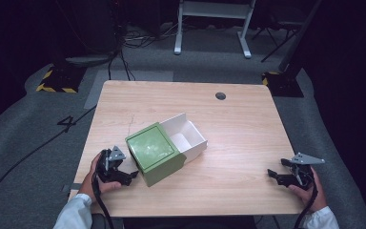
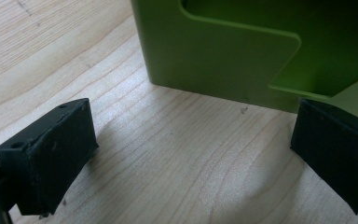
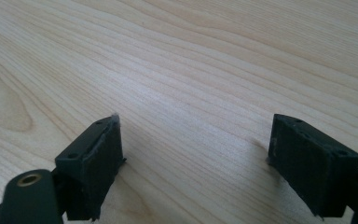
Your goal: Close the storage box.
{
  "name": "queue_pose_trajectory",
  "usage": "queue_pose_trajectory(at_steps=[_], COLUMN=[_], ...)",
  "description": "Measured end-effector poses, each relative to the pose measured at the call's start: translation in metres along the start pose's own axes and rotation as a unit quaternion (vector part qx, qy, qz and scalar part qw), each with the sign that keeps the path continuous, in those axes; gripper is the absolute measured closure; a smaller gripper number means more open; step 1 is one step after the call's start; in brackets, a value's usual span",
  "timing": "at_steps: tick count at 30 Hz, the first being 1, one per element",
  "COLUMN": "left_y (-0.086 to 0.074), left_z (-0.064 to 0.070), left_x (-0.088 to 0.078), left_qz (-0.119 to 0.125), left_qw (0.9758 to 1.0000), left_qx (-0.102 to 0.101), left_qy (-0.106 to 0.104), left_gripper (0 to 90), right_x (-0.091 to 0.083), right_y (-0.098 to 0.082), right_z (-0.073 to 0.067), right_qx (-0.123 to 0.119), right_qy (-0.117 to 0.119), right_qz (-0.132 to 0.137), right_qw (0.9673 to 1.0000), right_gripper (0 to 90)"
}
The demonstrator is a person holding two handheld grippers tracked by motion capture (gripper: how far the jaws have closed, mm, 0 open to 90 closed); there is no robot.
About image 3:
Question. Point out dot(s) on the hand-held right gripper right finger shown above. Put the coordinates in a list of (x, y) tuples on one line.
[(310, 168)]

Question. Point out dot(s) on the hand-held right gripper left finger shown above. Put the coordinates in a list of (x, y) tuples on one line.
[(91, 168)]

